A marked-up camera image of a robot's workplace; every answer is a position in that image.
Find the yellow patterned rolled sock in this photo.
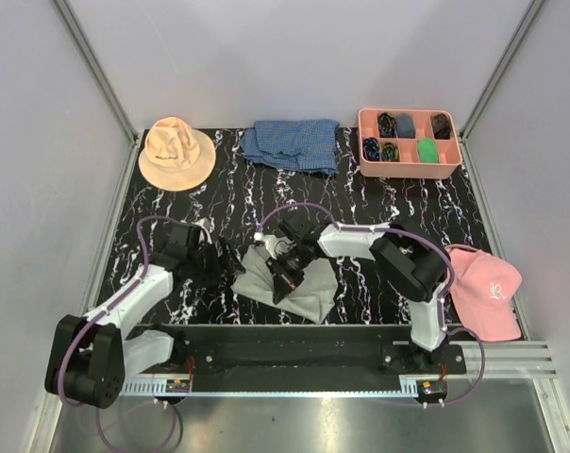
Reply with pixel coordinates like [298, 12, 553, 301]
[380, 142, 400, 162]

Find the pink compartment tray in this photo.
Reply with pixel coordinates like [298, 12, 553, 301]
[358, 108, 463, 179]

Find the blue checkered cloth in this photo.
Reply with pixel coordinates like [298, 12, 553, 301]
[240, 119, 340, 176]

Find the blue dotted rolled sock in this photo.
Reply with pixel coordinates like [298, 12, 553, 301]
[362, 137, 380, 161]

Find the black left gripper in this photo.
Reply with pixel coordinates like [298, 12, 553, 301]
[188, 236, 244, 289]

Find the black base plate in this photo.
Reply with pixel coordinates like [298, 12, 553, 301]
[132, 324, 468, 377]

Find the orange bucket hat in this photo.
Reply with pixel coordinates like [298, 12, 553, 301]
[138, 117, 216, 192]

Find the purple cable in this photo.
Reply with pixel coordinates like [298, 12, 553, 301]
[56, 215, 186, 449]
[259, 202, 485, 408]

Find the blue grey rolled sock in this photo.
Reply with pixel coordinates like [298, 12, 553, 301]
[395, 113, 416, 139]

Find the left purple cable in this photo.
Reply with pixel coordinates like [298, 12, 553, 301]
[56, 215, 186, 449]

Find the pink baseball cap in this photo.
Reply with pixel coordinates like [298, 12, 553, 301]
[445, 244, 522, 343]

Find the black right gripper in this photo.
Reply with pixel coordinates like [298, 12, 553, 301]
[266, 243, 311, 305]

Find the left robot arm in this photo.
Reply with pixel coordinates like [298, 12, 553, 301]
[44, 217, 244, 409]

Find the green rolled sock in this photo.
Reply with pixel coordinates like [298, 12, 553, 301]
[417, 137, 440, 163]

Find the dark brown rolled sock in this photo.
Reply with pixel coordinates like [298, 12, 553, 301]
[430, 113, 452, 140]

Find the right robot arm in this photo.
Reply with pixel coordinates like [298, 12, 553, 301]
[254, 218, 453, 375]

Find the black patterned sock top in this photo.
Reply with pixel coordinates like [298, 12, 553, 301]
[377, 111, 396, 138]

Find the grey cloth napkin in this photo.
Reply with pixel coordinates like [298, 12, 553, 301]
[231, 245, 338, 324]

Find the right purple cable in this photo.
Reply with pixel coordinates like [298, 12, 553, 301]
[259, 202, 485, 408]

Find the aluminium front rail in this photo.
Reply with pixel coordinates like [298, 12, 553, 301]
[119, 342, 556, 397]

